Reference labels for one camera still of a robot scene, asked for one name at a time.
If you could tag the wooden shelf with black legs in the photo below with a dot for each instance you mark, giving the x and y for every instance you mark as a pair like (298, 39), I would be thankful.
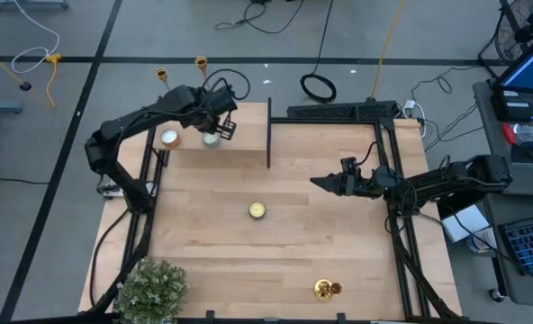
(248, 130)

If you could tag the grey wheeled cart base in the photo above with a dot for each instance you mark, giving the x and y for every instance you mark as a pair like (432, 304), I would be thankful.
(23, 4)

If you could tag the white flat box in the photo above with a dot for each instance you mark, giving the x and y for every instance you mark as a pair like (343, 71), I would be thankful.
(464, 220)

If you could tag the white power adapter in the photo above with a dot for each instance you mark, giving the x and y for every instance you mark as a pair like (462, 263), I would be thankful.
(409, 105)

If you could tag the tall gold candlestick holder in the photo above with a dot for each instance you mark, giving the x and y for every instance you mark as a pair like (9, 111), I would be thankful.
(201, 62)

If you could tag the medium gold candlestick holder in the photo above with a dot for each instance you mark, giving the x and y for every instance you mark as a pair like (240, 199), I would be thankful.
(161, 74)

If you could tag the black desktop device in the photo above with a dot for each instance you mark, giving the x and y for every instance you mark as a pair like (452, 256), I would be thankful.
(516, 110)

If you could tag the red handheld object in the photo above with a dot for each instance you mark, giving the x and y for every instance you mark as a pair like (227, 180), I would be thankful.
(509, 133)

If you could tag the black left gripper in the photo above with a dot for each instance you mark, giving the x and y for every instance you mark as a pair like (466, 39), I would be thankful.
(194, 103)

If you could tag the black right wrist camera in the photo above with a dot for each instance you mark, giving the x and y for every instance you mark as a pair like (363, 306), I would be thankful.
(350, 166)

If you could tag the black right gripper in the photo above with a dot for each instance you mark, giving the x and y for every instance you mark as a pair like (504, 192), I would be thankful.
(367, 184)

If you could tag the short gold candlestick holder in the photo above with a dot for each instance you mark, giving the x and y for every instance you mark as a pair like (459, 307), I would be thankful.
(323, 290)

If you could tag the small black box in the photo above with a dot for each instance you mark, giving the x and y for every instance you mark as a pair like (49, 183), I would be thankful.
(525, 153)

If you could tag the yellow pole with black foot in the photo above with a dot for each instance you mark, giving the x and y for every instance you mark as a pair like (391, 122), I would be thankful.
(25, 85)

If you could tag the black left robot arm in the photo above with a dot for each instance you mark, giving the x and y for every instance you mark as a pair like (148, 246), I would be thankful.
(127, 123)

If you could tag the black floor fan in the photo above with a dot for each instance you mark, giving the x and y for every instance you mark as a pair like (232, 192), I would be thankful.
(525, 32)

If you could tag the white and blue cup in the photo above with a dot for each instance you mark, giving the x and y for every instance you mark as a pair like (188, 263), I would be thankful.
(480, 243)

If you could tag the white speckled candle tin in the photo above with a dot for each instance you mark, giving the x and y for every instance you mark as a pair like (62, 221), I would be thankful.
(211, 141)

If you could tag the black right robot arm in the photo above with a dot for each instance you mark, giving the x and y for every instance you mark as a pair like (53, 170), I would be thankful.
(451, 182)

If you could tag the potted plant with white flowers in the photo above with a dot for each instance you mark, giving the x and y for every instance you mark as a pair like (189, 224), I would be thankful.
(151, 290)

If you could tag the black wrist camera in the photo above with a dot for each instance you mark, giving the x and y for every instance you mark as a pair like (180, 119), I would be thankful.
(350, 166)
(225, 99)

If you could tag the black perforated bracket bar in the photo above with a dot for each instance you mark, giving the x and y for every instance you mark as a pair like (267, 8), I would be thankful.
(340, 110)

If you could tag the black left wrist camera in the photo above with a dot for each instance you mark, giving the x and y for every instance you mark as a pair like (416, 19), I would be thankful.
(225, 99)

